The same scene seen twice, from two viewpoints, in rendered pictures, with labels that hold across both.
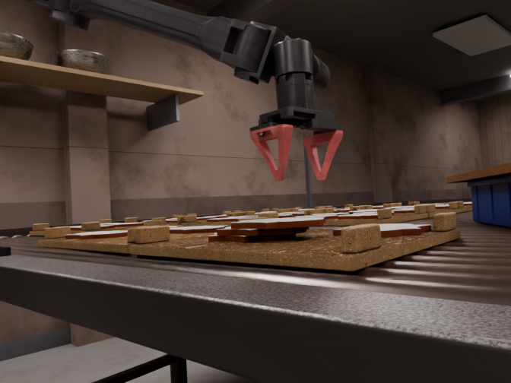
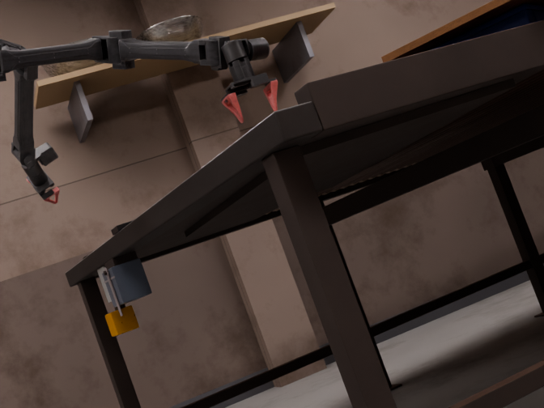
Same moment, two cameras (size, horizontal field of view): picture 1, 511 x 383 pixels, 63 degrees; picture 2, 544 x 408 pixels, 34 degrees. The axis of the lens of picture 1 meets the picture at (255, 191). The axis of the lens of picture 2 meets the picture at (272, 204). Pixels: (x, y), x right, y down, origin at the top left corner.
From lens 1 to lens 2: 1.76 m
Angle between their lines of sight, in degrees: 23
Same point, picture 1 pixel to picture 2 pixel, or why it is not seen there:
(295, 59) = (231, 53)
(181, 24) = (176, 52)
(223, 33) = (196, 50)
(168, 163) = not seen: hidden behind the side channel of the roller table
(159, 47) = not seen: outside the picture
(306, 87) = (241, 66)
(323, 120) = (257, 80)
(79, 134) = (197, 121)
